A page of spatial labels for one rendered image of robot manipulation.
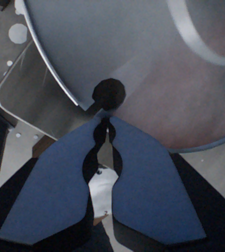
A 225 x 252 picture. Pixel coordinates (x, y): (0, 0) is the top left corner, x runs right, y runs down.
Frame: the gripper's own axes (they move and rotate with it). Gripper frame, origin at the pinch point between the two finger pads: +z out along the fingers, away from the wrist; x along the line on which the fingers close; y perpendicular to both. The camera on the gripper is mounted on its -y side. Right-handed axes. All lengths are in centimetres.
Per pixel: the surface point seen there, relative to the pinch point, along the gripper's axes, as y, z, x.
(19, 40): -3.8, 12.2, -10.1
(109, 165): 5.1, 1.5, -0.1
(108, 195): 59, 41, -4
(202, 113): 2.0, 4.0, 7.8
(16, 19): -7, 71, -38
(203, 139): 4.9, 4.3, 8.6
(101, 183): 51, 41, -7
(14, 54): 7, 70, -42
